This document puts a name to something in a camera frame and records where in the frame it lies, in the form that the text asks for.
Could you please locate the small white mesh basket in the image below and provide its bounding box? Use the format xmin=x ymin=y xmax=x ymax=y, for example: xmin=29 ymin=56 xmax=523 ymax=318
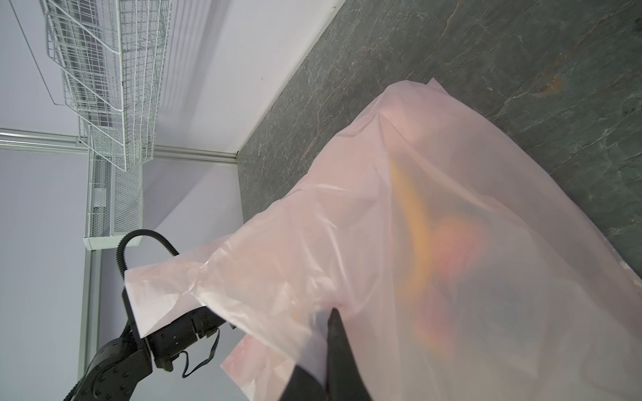
xmin=83 ymin=152 xmax=144 ymax=251

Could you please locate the long white wire basket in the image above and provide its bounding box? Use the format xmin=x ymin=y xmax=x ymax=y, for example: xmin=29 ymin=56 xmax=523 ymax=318
xmin=43 ymin=1 xmax=172 ymax=171

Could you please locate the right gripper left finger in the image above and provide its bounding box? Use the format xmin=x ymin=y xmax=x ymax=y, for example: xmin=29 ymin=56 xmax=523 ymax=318
xmin=279 ymin=365 xmax=327 ymax=401

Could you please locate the pink plastic bag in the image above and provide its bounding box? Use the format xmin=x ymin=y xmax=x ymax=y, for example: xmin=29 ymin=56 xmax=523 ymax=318
xmin=125 ymin=81 xmax=641 ymax=400

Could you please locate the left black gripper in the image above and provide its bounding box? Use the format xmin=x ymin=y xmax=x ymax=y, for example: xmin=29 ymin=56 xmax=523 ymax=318
xmin=146 ymin=307 xmax=227 ymax=373

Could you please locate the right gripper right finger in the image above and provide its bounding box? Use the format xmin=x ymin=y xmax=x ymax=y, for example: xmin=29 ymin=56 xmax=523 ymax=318
xmin=326 ymin=308 xmax=372 ymax=401

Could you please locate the yellow banana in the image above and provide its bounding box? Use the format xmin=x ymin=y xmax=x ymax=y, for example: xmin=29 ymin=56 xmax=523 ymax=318
xmin=390 ymin=160 xmax=435 ymax=301

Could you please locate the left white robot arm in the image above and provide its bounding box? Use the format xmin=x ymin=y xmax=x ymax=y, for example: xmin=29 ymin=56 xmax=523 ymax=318
xmin=65 ymin=307 xmax=226 ymax=400

